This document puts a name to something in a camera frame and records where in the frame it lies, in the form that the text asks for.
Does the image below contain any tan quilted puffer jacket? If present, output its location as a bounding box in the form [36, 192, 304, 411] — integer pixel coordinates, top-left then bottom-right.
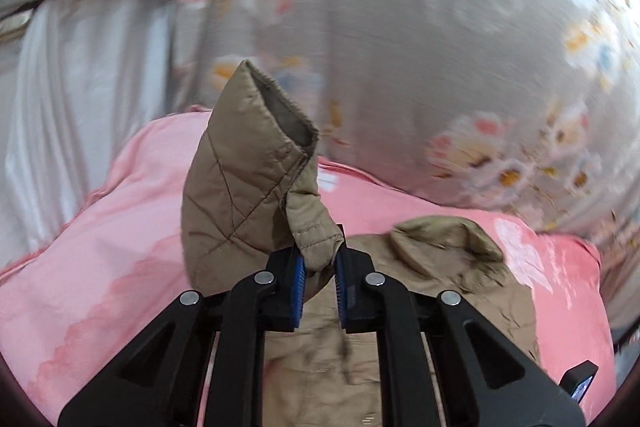
[181, 62, 539, 426]

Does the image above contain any pink bow print blanket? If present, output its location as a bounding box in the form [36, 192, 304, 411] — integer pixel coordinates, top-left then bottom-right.
[1, 112, 616, 426]

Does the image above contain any grey floral duvet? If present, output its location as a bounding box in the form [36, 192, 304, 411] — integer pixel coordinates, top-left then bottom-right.
[169, 0, 640, 258]

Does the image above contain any silver satin curtain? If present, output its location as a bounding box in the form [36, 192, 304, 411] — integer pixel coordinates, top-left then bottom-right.
[1, 0, 176, 267]

